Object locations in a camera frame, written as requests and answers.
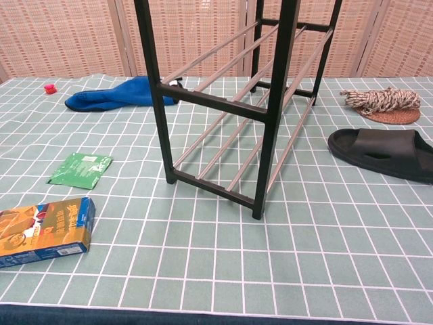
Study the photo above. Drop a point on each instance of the black rubber slipper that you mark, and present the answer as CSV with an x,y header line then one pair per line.
x,y
382,142

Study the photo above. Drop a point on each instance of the green checked tablecloth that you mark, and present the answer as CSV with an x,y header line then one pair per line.
x,y
216,264

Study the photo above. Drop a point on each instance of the green sachet packet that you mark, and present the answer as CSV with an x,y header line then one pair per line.
x,y
79,171

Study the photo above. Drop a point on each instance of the round woven brown coaster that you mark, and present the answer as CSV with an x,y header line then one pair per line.
x,y
389,118

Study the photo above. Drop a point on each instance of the small red cap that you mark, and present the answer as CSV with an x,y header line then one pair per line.
x,y
50,88

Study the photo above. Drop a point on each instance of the orange blue snack box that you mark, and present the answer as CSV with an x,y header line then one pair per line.
x,y
44,233

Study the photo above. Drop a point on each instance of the woven folding screen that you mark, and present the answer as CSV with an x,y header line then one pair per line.
x,y
67,34

